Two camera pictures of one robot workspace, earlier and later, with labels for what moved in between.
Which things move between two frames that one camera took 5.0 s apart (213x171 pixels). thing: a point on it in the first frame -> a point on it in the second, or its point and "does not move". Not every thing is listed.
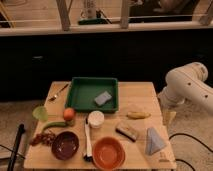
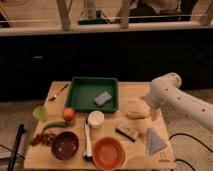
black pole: (15, 147) does not move
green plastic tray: (83, 91) does not move
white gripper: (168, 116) -> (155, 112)
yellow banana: (138, 115) does not move
